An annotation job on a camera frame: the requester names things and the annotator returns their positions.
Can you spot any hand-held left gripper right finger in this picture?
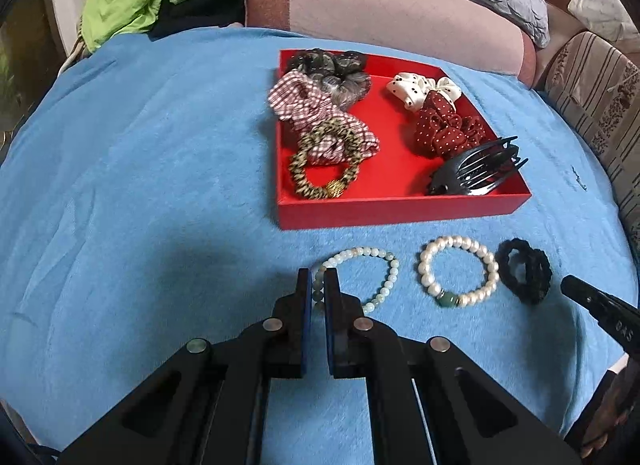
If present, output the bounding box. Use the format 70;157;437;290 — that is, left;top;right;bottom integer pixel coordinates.
324;267;583;465

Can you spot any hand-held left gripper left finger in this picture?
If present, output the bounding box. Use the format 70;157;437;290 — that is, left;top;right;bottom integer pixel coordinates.
57;267;315;465

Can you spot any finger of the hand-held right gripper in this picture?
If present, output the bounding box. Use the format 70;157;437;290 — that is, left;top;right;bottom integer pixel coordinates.
560;275;640;346

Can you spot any black hair tie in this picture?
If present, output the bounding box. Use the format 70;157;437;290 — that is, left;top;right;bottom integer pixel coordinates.
495;239;553;306

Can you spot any pale green bead bracelet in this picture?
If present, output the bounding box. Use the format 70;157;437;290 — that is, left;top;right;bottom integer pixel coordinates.
311;246;401;316

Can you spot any white pearl bracelet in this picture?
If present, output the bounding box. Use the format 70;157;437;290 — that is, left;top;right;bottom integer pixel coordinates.
419;236;501;309

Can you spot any leopard print hair tie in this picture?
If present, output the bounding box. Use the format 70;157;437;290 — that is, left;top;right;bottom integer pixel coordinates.
288;120;363;200

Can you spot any red cardboard box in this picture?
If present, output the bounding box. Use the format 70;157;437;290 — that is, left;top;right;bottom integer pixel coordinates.
275;49;532;230

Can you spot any black hair claw clip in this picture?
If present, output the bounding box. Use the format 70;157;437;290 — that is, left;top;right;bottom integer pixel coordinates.
426;136;529;197

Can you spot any red dotted scrunchie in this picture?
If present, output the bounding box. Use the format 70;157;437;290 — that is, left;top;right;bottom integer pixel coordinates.
412;93;493;158

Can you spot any red white gingham scrunchie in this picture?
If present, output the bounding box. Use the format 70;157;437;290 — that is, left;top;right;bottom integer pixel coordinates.
266;71;381;166

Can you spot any white dotted scrunchie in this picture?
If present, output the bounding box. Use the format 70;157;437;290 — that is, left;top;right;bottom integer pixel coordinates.
386;72;463;113

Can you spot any grey sheer scrunchie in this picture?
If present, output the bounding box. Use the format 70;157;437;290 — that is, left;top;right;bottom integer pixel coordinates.
286;48;372;108

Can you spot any person's right hand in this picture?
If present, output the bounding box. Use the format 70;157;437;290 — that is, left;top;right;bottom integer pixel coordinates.
580;385;632;452

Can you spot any blue blanket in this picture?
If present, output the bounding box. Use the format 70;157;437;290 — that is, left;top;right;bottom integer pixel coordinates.
0;25;631;465

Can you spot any striped floral cushion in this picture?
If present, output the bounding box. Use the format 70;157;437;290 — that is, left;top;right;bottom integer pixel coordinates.
542;31;640;246

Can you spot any white patterned cloth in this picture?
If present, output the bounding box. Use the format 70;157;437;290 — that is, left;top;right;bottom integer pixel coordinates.
567;0;633;43

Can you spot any dark wooden furniture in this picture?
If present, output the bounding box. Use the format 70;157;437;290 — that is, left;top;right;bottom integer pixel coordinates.
0;0;66;146

